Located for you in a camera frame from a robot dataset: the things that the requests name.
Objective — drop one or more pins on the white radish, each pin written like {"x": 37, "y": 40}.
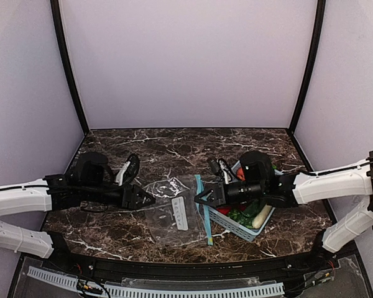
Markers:
{"x": 260, "y": 218}

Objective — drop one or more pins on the pink red apple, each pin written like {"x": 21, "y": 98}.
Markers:
{"x": 240, "y": 174}

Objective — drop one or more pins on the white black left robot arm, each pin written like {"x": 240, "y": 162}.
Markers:
{"x": 90, "y": 180}

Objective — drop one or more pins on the white slotted cable duct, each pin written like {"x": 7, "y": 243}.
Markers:
{"x": 158, "y": 288}

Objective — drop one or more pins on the black front rail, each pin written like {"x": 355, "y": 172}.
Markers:
{"x": 287, "y": 268}

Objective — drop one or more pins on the red tomato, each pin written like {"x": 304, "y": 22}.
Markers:
{"x": 224, "y": 210}

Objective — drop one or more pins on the clear zip top bag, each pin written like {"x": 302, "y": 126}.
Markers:
{"x": 176, "y": 219}

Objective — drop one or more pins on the green leafy vegetable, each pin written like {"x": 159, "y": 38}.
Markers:
{"x": 242, "y": 218}

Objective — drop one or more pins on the light blue plastic basket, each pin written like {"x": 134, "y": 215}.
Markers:
{"x": 241, "y": 225}

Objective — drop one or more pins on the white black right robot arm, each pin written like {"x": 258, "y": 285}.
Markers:
{"x": 293, "y": 190}

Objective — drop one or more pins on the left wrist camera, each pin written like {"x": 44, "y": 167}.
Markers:
{"x": 129, "y": 171}

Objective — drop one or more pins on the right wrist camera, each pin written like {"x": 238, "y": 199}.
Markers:
{"x": 219, "y": 169}

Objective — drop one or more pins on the green cucumber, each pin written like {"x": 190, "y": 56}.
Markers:
{"x": 252, "y": 209}

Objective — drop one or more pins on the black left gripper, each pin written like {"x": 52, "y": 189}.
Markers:
{"x": 126, "y": 197}

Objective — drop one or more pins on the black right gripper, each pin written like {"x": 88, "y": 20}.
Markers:
{"x": 219, "y": 194}

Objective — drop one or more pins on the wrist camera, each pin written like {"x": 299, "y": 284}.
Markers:
{"x": 219, "y": 169}
{"x": 129, "y": 171}

